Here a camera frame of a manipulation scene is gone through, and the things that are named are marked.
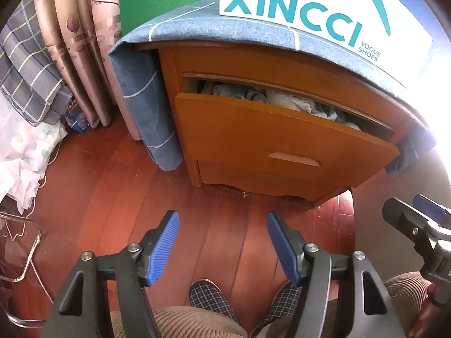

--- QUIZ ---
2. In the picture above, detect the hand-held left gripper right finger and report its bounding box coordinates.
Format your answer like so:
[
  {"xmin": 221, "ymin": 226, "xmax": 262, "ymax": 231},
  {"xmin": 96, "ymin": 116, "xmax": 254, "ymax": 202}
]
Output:
[{"xmin": 267, "ymin": 212, "xmax": 406, "ymax": 338}]

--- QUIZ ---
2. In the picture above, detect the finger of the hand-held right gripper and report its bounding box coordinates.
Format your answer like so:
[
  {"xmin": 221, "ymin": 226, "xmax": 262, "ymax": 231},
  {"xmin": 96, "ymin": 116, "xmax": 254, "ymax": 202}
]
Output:
[
  {"xmin": 413, "ymin": 194, "xmax": 451, "ymax": 226},
  {"xmin": 382, "ymin": 198, "xmax": 451, "ymax": 279}
]

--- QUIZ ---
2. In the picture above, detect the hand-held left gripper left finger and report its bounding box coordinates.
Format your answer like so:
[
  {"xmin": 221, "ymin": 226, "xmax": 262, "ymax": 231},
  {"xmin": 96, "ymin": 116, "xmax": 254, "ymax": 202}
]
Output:
[{"xmin": 42, "ymin": 210, "xmax": 180, "ymax": 338}]

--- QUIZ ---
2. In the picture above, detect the pile of underwear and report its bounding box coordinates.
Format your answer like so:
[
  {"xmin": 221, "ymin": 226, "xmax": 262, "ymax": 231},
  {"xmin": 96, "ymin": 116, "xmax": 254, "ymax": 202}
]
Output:
[{"xmin": 195, "ymin": 80, "xmax": 363, "ymax": 132}]

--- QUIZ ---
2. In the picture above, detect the person's right hand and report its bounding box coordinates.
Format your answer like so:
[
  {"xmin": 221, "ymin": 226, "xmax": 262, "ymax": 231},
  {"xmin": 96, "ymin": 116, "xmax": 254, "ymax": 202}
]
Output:
[{"xmin": 409, "ymin": 282, "xmax": 441, "ymax": 338}]

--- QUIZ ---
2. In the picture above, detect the person's right leg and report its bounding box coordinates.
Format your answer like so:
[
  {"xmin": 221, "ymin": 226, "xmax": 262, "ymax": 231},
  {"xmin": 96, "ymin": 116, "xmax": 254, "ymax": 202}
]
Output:
[{"xmin": 251, "ymin": 271, "xmax": 434, "ymax": 338}]

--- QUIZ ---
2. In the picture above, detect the person's leg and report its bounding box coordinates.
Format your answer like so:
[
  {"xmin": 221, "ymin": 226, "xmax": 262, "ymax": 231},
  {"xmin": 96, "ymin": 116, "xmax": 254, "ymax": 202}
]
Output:
[
  {"xmin": 251, "ymin": 271, "xmax": 434, "ymax": 338},
  {"xmin": 109, "ymin": 306, "xmax": 247, "ymax": 338}
]

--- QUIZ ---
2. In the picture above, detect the person's right plaid slipper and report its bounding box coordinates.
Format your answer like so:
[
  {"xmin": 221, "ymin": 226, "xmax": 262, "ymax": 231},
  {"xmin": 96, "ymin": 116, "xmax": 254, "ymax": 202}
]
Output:
[{"xmin": 266, "ymin": 283, "xmax": 304, "ymax": 328}]

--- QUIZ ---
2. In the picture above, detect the person's plaid slipper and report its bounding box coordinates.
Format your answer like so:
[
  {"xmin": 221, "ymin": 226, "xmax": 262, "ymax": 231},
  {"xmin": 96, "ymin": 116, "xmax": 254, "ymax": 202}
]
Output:
[
  {"xmin": 266, "ymin": 283, "xmax": 304, "ymax": 328},
  {"xmin": 189, "ymin": 280, "xmax": 240, "ymax": 324}
]

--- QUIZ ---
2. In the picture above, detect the person's left plaid slipper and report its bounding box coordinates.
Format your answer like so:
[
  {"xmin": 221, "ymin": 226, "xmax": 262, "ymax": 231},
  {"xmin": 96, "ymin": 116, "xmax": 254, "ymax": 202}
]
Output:
[{"xmin": 189, "ymin": 280, "xmax": 240, "ymax": 324}]

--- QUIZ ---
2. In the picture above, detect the person's left leg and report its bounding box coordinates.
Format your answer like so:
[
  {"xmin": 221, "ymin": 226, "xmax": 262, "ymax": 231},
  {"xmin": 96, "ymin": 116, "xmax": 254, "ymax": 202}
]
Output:
[{"xmin": 109, "ymin": 306, "xmax": 247, "ymax": 338}]

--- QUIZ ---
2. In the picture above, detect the blue packet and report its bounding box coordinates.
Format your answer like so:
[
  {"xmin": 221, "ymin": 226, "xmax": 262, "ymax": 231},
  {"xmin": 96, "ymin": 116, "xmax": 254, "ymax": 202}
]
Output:
[{"xmin": 63, "ymin": 95, "xmax": 94, "ymax": 134}]

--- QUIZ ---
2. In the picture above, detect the blue denim cover cloth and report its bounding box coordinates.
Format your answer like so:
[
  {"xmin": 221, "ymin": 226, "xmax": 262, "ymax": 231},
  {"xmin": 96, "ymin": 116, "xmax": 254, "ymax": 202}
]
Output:
[{"xmin": 107, "ymin": 0, "xmax": 437, "ymax": 178}]

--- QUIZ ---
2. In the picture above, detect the white floral sheet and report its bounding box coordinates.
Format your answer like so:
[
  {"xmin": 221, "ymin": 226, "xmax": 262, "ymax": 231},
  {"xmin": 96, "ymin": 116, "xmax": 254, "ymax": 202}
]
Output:
[{"xmin": 0, "ymin": 106, "xmax": 67, "ymax": 212}]

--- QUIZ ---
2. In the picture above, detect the wooden nightstand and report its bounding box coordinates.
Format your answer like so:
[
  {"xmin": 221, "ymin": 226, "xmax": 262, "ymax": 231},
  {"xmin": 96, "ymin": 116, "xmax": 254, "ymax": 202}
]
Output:
[{"xmin": 137, "ymin": 40, "xmax": 428, "ymax": 208}]

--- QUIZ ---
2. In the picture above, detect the blue foam mat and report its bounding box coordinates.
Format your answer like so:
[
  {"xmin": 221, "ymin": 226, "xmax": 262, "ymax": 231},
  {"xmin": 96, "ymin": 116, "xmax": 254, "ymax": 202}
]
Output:
[{"xmin": 366, "ymin": 0, "xmax": 434, "ymax": 39}]

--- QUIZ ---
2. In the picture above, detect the beige patterned curtain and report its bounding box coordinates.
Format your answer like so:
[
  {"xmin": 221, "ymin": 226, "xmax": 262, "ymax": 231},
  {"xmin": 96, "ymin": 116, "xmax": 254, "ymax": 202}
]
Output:
[{"xmin": 33, "ymin": 0, "xmax": 122, "ymax": 127}]

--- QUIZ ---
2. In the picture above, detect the grey plaid cloth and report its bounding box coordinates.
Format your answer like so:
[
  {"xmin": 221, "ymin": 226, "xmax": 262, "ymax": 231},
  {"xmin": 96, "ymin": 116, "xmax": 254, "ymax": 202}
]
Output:
[{"xmin": 0, "ymin": 0, "xmax": 73, "ymax": 125}]

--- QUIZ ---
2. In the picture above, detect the metal wire rack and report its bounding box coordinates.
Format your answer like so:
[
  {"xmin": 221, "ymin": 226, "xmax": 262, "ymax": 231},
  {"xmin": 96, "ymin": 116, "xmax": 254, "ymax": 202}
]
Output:
[{"xmin": 0, "ymin": 211, "xmax": 45, "ymax": 324}]

